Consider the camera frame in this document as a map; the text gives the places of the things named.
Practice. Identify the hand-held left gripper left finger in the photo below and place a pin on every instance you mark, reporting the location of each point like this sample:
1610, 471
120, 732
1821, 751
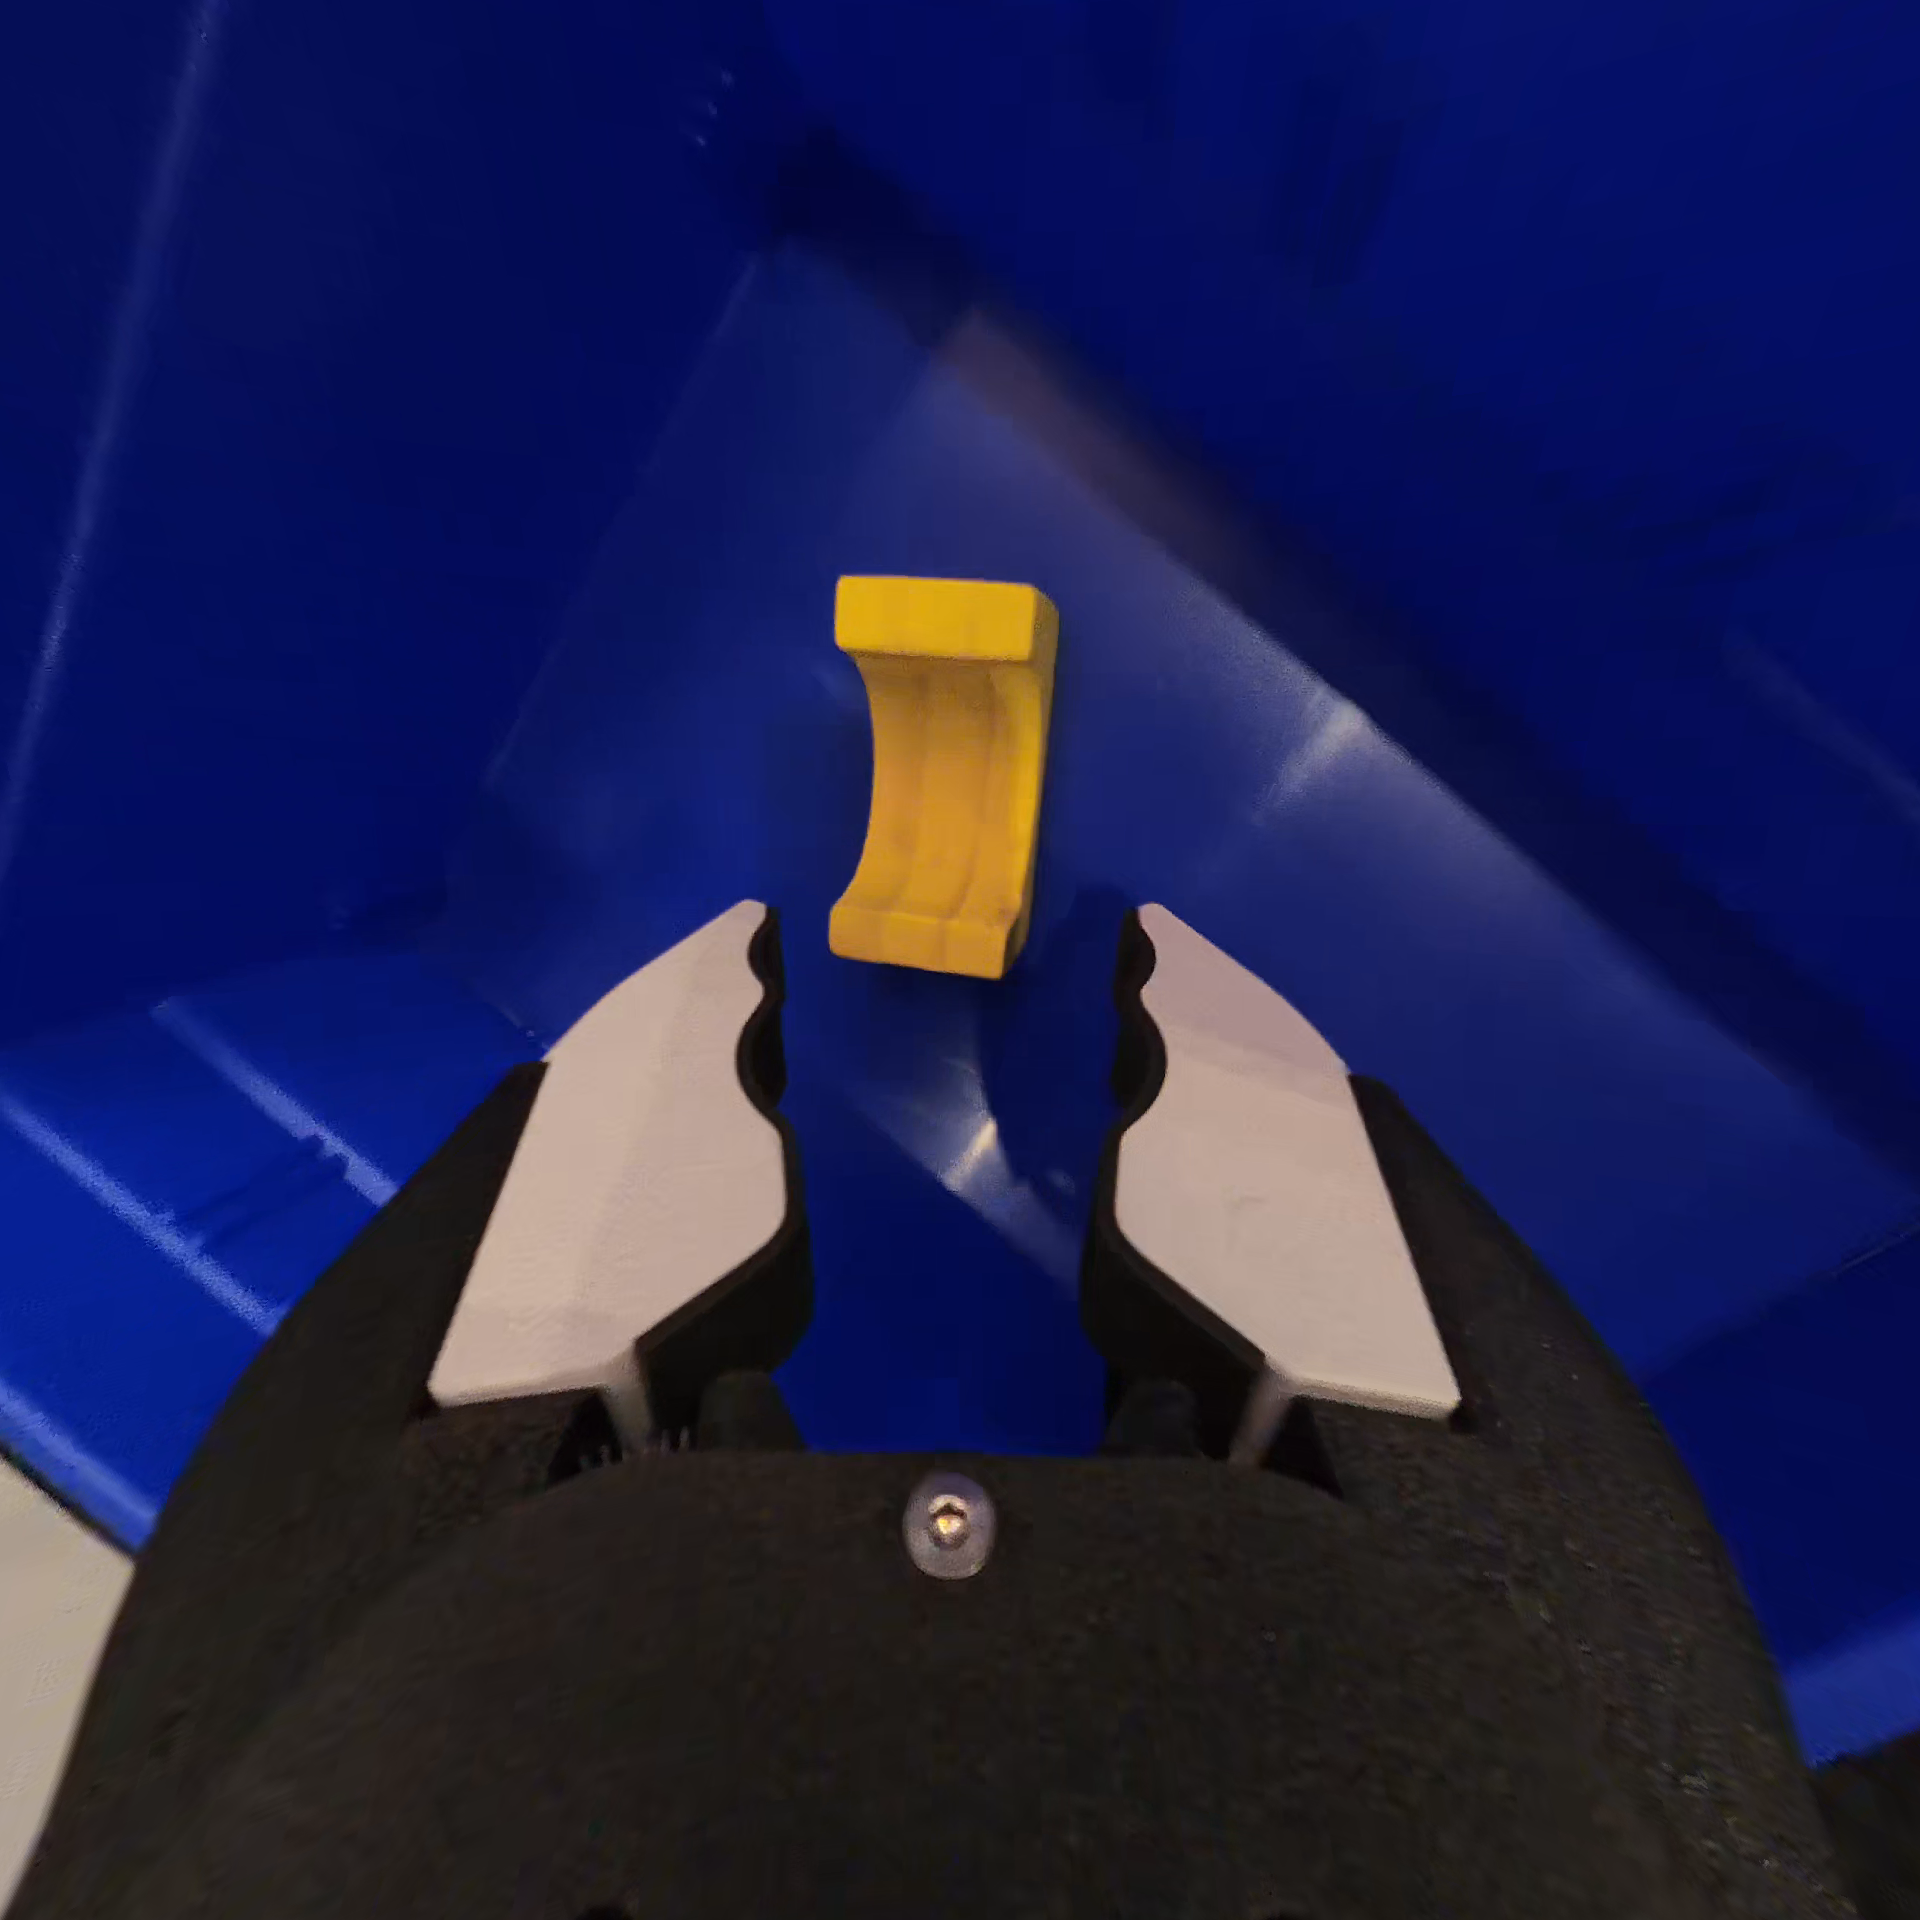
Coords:
616, 1202

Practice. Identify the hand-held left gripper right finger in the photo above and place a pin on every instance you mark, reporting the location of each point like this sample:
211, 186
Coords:
1292, 1202

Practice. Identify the blue plastic bin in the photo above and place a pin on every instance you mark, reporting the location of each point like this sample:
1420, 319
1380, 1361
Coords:
1351, 451

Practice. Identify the yellow arch block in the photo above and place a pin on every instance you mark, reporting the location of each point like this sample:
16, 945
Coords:
956, 764

